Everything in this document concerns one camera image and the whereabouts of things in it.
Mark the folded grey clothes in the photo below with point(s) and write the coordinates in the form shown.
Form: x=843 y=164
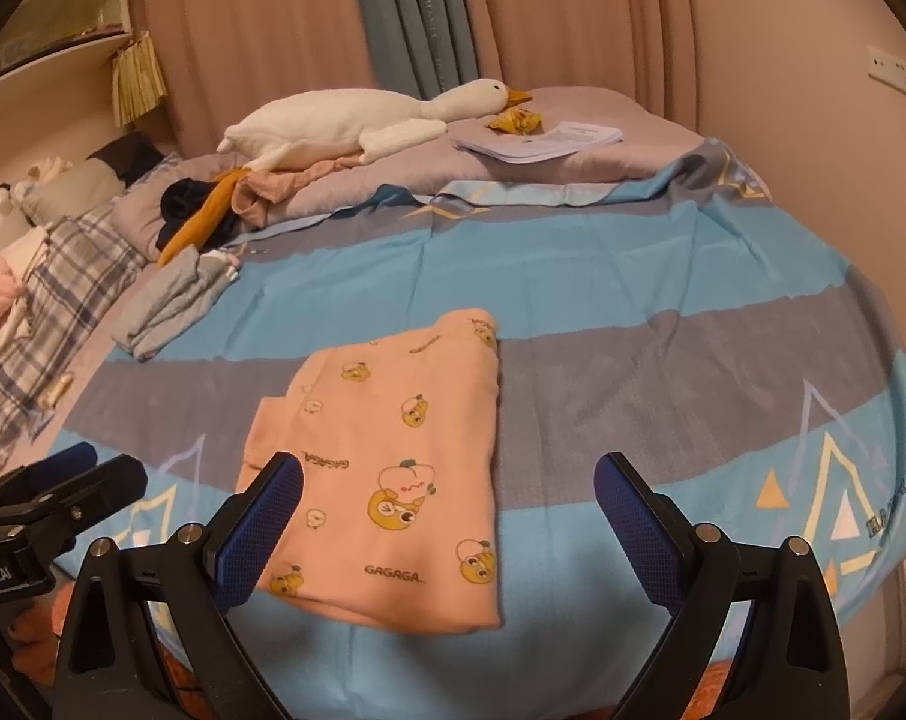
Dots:
x=168 y=300

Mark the yellow tassel fringe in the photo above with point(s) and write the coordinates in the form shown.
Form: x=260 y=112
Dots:
x=138 y=79

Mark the grey green pillow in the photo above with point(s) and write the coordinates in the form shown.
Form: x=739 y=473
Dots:
x=70 y=191

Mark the small gold packet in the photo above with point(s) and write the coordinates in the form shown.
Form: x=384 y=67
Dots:
x=61 y=390

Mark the tan cloth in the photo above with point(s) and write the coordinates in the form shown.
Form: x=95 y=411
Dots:
x=273 y=187

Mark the dark pillow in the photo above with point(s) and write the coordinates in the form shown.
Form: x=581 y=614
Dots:
x=130 y=154

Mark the white shelf cabinet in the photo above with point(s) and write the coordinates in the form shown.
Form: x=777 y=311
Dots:
x=55 y=7

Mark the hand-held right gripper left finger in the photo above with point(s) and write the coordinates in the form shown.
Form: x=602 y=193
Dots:
x=262 y=532

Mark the plaid pillow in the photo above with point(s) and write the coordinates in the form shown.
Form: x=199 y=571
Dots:
x=63 y=292

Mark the small white plush toys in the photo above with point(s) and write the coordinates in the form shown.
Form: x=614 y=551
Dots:
x=18 y=191

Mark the white wall socket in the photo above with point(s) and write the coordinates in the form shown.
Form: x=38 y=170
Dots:
x=899 y=73

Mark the yellow crumpled wrapper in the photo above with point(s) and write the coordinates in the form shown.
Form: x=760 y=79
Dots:
x=514 y=121

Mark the grey pink quilt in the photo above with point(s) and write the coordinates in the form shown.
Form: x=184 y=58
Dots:
x=652 y=150

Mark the dark cloth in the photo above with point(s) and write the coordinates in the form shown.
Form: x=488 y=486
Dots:
x=179 y=199

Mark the stack of white papers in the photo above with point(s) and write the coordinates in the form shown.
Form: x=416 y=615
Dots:
x=543 y=141

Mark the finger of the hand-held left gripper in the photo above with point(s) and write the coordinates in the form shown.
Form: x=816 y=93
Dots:
x=55 y=465
x=108 y=484

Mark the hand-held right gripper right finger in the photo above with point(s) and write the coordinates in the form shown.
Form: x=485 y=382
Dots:
x=640 y=532

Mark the blue grey patterned bed sheet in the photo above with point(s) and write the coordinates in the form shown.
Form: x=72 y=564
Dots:
x=610 y=300

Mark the blue curtain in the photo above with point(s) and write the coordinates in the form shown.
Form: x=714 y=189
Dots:
x=408 y=15

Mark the pink cartoon print shirt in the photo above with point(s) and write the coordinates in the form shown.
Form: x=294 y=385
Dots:
x=393 y=427

